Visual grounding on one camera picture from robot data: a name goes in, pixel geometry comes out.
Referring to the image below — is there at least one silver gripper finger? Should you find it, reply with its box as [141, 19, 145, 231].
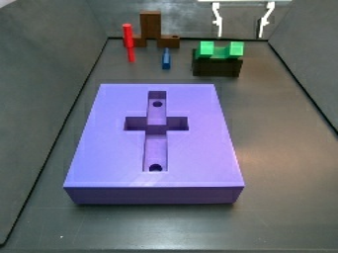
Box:
[258, 1, 277, 39]
[212, 2, 224, 38]

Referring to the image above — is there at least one green U-shaped block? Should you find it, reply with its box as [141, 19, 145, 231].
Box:
[194, 42, 245, 59]

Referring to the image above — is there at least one black angle fixture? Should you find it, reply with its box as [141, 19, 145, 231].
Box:
[192, 49, 244, 77]

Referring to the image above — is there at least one purple board with cross slot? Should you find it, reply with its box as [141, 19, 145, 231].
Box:
[63, 84, 245, 205]

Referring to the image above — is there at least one brown T-shaped block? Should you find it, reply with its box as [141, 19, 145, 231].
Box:
[134, 11, 180, 48]

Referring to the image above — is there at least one blue peg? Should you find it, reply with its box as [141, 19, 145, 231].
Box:
[164, 47, 170, 69]

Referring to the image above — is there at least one red peg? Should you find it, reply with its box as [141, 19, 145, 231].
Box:
[123, 23, 135, 62]

